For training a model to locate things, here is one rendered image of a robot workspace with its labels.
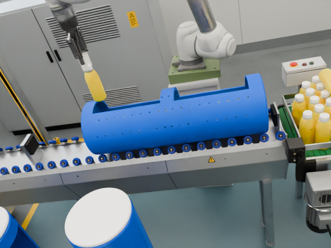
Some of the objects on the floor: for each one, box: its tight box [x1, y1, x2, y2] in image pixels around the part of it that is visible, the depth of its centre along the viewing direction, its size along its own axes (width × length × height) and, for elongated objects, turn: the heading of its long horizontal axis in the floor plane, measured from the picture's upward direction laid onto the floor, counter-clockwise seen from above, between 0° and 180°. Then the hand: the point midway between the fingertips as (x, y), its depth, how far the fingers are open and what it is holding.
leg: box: [262, 180, 275, 247], centre depth 187 cm, size 6×6×63 cm
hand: (85, 61), depth 140 cm, fingers closed on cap, 4 cm apart
